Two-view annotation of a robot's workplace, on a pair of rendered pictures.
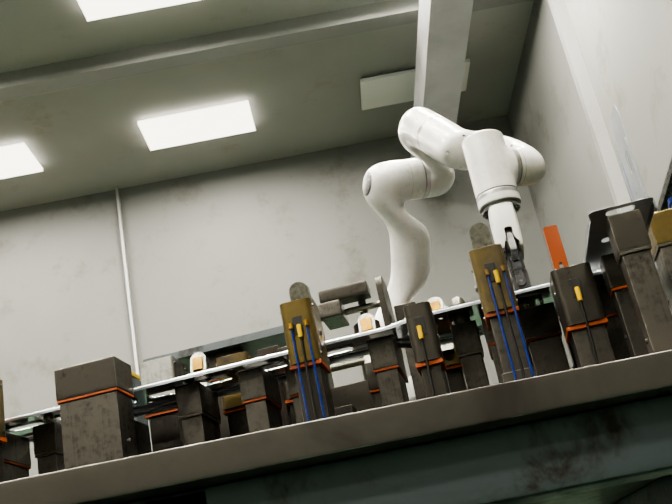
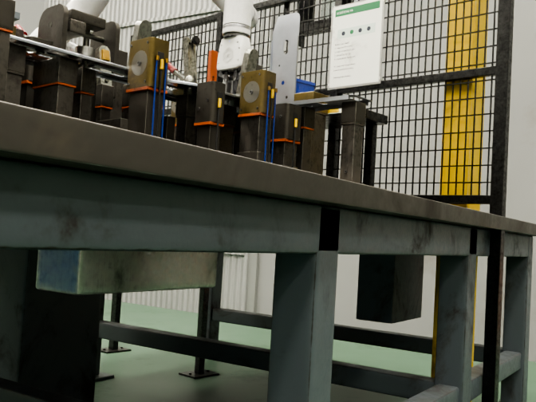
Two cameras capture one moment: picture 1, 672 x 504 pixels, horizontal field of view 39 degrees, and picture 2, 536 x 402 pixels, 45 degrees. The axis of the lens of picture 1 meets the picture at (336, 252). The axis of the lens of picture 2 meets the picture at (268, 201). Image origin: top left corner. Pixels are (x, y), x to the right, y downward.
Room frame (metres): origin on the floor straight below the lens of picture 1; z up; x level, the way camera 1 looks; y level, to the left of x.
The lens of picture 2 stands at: (0.55, 1.17, 0.61)
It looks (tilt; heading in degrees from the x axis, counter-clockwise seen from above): 3 degrees up; 305
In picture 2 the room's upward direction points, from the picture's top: 3 degrees clockwise
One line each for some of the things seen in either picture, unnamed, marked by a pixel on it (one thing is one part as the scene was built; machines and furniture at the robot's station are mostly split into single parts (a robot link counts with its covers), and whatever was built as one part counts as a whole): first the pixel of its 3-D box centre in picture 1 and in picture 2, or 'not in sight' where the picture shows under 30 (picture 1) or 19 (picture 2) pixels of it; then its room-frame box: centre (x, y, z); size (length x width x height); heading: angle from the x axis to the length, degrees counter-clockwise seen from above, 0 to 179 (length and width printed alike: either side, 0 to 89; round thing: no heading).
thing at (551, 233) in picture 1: (582, 336); (208, 125); (1.92, -0.46, 0.95); 0.03 x 0.01 x 0.50; 83
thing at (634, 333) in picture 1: (639, 335); (301, 155); (1.56, -0.47, 0.84); 0.05 x 0.05 x 0.29; 83
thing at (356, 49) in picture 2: not in sight; (356, 45); (1.61, -0.87, 1.30); 0.23 x 0.02 x 0.31; 173
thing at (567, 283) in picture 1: (592, 349); (285, 154); (1.57, -0.39, 0.84); 0.12 x 0.07 x 0.28; 173
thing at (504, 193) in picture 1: (499, 202); (235, 33); (1.74, -0.33, 1.20); 0.09 x 0.08 x 0.03; 173
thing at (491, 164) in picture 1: (491, 165); (238, 6); (1.73, -0.34, 1.28); 0.09 x 0.08 x 0.13; 110
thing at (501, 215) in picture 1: (507, 231); (234, 53); (1.73, -0.33, 1.14); 0.10 x 0.07 x 0.11; 173
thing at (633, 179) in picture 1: (636, 189); (283, 65); (1.74, -0.60, 1.17); 0.12 x 0.01 x 0.34; 173
